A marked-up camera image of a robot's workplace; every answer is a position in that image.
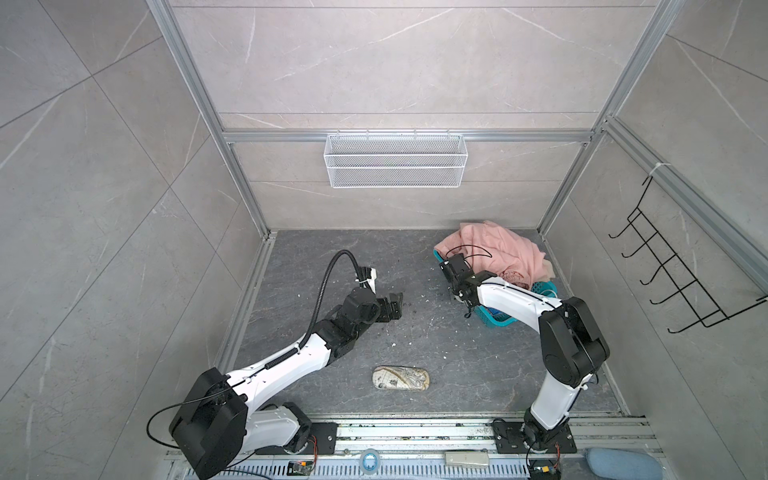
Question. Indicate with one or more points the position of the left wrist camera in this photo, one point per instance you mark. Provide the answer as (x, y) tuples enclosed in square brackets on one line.
[(367, 277)]

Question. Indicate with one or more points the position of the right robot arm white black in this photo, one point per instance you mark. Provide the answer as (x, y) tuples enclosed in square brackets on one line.
[(573, 347)]

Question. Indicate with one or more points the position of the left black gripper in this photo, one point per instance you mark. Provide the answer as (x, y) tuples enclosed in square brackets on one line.
[(386, 313)]

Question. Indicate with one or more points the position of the teal plastic basket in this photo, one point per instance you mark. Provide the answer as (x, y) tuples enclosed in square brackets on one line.
[(500, 304)]

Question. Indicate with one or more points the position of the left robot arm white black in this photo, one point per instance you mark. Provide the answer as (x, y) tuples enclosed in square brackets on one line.
[(225, 414)]

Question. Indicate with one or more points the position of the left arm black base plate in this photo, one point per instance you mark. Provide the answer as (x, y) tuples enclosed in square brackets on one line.
[(320, 438)]

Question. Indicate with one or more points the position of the pink shorts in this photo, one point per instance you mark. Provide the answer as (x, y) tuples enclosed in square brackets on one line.
[(490, 247)]

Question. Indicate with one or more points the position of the black wire hook rack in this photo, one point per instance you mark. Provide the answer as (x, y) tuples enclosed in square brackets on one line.
[(669, 264)]

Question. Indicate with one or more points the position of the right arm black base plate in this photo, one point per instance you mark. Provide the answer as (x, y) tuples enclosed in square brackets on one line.
[(520, 437)]

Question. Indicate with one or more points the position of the small green circuit board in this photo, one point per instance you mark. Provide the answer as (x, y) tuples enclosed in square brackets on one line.
[(300, 468)]

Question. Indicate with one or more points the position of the blue grey cushion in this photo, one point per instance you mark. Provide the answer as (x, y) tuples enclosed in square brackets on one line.
[(623, 465)]

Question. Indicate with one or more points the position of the right small circuit board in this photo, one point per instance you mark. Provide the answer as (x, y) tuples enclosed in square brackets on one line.
[(544, 470)]

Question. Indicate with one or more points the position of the blue tape roll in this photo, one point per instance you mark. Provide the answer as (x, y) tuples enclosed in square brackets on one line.
[(370, 462)]

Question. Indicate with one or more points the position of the white remote box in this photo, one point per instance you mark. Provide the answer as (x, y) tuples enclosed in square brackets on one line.
[(470, 459)]

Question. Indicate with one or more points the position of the aluminium mounting rail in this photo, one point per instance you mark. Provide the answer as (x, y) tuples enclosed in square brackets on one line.
[(414, 448)]

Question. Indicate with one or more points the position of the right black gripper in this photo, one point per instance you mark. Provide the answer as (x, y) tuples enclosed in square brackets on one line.
[(452, 288)]

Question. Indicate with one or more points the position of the white wire mesh shelf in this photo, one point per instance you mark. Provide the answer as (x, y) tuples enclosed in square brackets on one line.
[(395, 160)]

